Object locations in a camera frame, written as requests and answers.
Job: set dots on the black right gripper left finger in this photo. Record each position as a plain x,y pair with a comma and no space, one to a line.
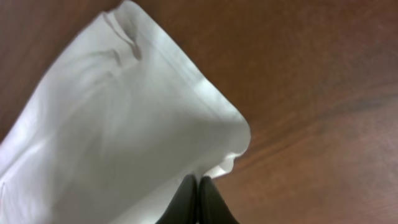
182,209

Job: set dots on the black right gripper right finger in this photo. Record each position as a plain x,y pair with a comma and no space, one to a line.
212,208

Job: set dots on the white t-shirt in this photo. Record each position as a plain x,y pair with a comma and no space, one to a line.
113,127

